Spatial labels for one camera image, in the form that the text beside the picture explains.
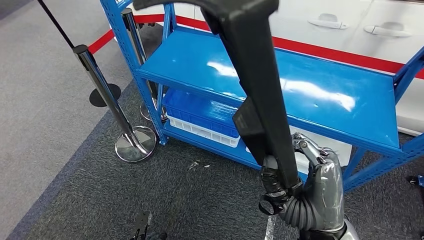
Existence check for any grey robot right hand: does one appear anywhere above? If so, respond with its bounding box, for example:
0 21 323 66
258 133 345 232

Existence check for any white plastic crate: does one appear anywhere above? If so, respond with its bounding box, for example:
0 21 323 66
166 115 241 148

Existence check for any white floor scrap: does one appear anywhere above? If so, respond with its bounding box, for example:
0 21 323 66
188 160 212 171

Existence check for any blue plastic crate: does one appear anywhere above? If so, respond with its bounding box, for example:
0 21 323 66
162 88 241 139

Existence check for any black stanchion with round base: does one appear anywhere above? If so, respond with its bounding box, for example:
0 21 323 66
36 0 122 109

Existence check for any small black blue floor object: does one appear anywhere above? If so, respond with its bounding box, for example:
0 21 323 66
405 174 424 188

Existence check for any white car door handle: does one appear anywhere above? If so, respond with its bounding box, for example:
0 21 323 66
307 13 349 31
363 21 413 38

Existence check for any black plastic frame part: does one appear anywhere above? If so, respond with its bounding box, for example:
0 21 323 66
132 0 304 191

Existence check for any blue steel shelf rack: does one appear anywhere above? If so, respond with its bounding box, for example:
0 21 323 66
100 0 424 193

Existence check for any red barrier belt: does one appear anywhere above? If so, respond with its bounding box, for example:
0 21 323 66
134 13 424 80
87 29 116 56

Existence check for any chrome stanchion post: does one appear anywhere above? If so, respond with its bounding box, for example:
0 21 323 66
71 43 158 164
120 7 169 123

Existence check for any white car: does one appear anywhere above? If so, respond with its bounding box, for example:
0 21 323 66
127 0 424 137

